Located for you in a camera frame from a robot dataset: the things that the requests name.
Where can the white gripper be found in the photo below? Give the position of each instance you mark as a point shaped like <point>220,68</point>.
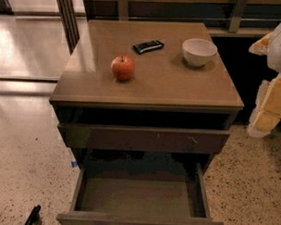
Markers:
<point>280,50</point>

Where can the red apple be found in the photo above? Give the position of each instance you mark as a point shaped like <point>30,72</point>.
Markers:
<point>123,68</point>

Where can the brown wooden drawer cabinet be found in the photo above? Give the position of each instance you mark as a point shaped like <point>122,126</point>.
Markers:
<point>164,91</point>

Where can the open middle drawer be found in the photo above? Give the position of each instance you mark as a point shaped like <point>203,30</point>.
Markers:
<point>124,193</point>

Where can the closed top drawer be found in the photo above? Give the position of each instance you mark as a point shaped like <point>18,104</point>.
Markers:
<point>143,139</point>

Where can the white ceramic bowl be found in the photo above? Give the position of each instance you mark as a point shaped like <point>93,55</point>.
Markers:
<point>198,52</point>

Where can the blue tape piece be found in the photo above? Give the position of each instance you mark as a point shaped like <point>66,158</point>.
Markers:
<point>74,164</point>

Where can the black object on floor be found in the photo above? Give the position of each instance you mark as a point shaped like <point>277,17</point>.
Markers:
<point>34,216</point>

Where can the wooden bench frame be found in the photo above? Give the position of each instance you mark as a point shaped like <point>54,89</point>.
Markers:
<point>230,15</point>

